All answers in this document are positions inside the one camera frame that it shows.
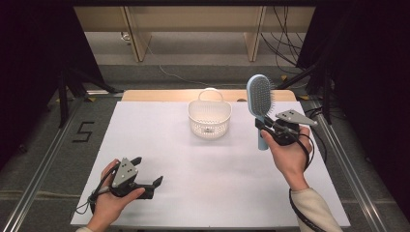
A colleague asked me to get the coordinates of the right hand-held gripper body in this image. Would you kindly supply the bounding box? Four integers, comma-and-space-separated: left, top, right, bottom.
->
264, 109, 318, 147

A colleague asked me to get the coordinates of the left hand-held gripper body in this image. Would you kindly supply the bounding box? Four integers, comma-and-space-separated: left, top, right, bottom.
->
109, 157, 156, 200

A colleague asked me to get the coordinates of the light blue hairbrush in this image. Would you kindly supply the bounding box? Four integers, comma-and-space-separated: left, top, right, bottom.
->
246, 73, 277, 152

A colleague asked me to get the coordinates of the white plastic basket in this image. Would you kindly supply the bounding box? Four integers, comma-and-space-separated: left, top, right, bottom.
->
187, 87, 233, 139

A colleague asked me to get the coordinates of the person's left hand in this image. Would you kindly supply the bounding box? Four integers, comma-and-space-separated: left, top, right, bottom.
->
86, 159, 146, 228

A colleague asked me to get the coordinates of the person's right hand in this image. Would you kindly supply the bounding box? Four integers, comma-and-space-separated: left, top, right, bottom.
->
260, 126, 313, 191

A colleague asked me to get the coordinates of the black metal stand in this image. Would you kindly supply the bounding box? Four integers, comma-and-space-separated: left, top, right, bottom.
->
276, 61, 334, 126
57, 68, 124, 130

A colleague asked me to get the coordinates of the white table cover sheet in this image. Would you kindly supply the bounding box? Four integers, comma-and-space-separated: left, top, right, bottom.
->
70, 101, 351, 228

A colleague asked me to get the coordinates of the black curtain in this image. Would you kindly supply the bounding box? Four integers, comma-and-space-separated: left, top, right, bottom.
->
0, 0, 105, 170
296, 0, 410, 221

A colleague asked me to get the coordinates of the beige wooden desk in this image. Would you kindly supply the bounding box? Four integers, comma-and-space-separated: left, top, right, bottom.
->
73, 6, 316, 63

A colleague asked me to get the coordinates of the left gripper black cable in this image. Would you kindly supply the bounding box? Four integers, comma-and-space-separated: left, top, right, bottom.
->
74, 162, 119, 217

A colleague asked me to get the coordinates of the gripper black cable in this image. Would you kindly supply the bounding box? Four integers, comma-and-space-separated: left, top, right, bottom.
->
287, 132, 320, 232
74, 162, 119, 217

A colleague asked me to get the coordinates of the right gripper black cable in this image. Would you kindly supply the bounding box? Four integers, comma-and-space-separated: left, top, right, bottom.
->
287, 132, 320, 232

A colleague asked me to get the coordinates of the metal floor rail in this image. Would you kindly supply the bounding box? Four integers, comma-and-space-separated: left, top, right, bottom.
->
307, 99, 390, 232
0, 101, 81, 232

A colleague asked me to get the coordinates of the bundle of black cables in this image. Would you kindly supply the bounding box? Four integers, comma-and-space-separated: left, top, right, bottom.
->
260, 6, 308, 73

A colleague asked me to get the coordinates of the white floor cable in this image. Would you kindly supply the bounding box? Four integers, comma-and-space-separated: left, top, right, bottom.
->
146, 44, 252, 89

